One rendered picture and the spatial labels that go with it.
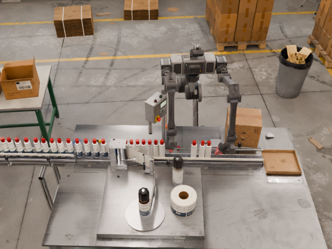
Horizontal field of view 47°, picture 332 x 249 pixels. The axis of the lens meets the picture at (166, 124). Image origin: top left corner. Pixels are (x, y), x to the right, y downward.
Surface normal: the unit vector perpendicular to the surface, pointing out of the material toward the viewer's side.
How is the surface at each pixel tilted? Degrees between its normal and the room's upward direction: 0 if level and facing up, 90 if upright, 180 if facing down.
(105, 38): 0
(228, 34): 90
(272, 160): 0
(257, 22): 91
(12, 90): 90
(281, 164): 0
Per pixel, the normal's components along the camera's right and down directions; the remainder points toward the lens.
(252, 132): -0.14, 0.67
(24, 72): 0.19, 0.65
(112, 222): 0.00, -0.73
